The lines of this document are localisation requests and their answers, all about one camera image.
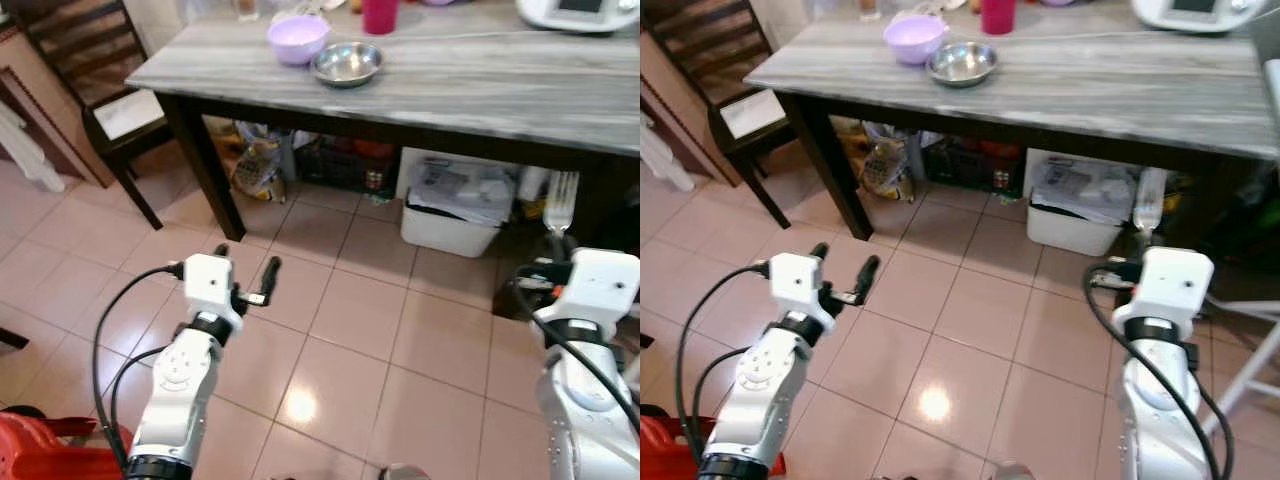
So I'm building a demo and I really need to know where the short black left arm cable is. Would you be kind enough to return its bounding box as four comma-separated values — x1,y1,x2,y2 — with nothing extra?
108,345,171,463
688,345,751,459

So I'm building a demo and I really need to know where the dark wooden chair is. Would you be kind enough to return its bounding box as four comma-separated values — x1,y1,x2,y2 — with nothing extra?
15,0,177,231
648,0,801,230

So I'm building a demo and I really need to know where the red plastic stool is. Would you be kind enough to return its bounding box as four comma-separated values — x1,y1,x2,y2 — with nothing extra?
640,415,787,480
0,407,132,480

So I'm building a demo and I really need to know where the lilac plastic bowl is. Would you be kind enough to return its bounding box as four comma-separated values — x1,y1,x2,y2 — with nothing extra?
266,14,332,67
883,14,949,67

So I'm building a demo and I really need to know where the pink plastic tumbler with lid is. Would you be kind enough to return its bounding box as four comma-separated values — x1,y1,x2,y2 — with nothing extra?
362,0,400,36
981,0,1018,36

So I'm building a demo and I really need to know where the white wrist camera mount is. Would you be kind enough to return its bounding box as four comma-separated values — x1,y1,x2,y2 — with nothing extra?
183,253,242,319
768,253,824,319
1125,247,1215,326
535,248,641,333

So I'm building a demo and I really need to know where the white plastic bin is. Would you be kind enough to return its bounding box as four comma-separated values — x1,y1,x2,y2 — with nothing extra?
1025,150,1137,257
400,150,523,259

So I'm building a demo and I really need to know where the white furniture leg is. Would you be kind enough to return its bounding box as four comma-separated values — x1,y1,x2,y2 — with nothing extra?
640,115,697,192
0,100,67,194

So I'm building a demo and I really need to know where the white kitchen appliance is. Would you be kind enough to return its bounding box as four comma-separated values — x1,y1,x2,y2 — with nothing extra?
1130,0,1263,34
515,0,641,34

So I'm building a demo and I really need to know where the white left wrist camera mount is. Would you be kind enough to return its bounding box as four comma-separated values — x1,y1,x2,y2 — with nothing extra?
183,253,242,319
768,253,824,319

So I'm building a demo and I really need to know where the black plastic crate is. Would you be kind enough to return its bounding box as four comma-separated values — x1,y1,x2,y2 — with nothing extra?
920,135,1027,197
295,135,402,197

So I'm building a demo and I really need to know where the clear plastic fork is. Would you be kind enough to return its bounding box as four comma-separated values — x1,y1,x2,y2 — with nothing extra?
543,170,583,263
1133,167,1171,251

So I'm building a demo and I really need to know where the stainless steel bowl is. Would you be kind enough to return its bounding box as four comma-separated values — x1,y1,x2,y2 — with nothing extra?
310,41,385,89
925,41,999,89

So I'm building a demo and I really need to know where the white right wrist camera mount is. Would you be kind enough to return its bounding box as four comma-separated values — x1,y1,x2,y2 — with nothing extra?
1125,247,1215,326
535,248,641,333

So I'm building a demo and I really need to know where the dark wooden marble top table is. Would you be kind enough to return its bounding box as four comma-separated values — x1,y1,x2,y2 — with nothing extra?
125,0,641,243
743,0,1280,243

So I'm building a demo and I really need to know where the long black left arm cable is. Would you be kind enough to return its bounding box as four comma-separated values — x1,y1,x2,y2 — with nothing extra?
673,261,772,463
90,261,187,467

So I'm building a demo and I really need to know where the clear plastic bag with goods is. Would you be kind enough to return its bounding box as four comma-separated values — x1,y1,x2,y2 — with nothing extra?
860,122,927,202
232,122,297,205

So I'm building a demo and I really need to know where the white metal rack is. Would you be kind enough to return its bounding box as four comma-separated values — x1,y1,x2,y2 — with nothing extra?
1198,295,1280,443

